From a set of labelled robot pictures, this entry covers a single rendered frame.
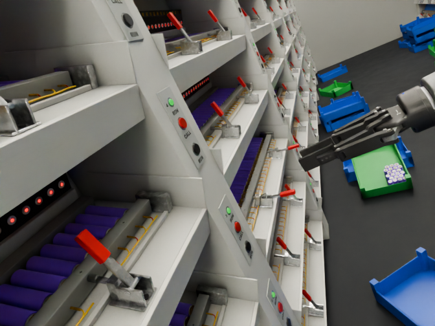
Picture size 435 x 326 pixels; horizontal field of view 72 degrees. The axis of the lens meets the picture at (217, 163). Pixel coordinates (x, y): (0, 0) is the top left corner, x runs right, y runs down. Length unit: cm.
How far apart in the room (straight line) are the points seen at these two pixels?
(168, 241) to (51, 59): 28
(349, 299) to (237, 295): 65
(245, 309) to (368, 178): 116
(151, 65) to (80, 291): 29
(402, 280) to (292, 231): 38
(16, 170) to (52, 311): 14
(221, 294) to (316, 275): 60
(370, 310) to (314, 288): 17
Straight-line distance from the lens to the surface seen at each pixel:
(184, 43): 64
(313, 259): 113
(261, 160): 90
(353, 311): 111
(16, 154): 26
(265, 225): 68
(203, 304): 52
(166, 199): 42
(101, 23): 40
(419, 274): 117
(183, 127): 43
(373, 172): 160
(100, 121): 33
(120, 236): 39
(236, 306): 54
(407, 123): 59
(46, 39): 46
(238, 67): 107
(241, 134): 67
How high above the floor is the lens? 86
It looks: 18 degrees down
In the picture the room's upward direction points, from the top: 27 degrees counter-clockwise
